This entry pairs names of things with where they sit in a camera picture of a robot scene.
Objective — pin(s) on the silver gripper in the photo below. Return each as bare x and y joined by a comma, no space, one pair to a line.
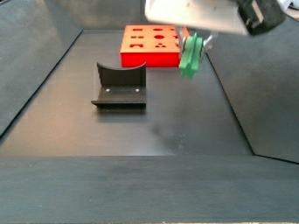
211,15

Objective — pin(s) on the green star-profile bar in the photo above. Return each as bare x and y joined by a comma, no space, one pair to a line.
191,56

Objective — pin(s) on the black curved fixture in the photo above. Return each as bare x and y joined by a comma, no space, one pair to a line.
122,86

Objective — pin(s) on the red shape-hole block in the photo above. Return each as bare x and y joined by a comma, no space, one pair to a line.
150,44

